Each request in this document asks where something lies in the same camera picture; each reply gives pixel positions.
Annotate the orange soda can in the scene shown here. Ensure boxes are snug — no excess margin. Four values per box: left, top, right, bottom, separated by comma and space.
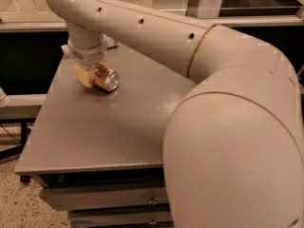
93, 64, 120, 92

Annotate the lower grey drawer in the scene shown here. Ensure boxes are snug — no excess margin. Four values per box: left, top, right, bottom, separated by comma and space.
68, 204, 174, 228

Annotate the upper grey drawer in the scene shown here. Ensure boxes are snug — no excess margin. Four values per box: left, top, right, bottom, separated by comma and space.
39, 180, 168, 211

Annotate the metal railing frame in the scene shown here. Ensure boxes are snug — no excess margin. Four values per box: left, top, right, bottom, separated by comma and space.
0, 0, 304, 31

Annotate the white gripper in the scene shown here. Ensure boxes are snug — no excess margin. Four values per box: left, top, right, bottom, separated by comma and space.
67, 35, 107, 88

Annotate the grey drawer cabinet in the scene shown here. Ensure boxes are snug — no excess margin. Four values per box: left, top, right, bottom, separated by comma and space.
14, 28, 198, 228

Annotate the clear plastic water bottle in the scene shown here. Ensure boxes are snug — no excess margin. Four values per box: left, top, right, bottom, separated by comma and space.
61, 36, 118, 61

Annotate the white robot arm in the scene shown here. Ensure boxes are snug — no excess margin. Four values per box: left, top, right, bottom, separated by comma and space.
46, 0, 303, 228

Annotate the drawer knob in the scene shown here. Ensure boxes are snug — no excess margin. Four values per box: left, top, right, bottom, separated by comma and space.
147, 198, 158, 206
148, 218, 157, 226

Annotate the upper drawer knob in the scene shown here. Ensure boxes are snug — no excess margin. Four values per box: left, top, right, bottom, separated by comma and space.
147, 198, 158, 206

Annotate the grey drawer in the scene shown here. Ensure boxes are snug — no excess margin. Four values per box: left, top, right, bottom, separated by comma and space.
68, 204, 174, 228
39, 180, 168, 211

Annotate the lower drawer knob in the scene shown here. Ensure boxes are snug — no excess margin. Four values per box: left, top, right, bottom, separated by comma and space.
148, 218, 157, 226

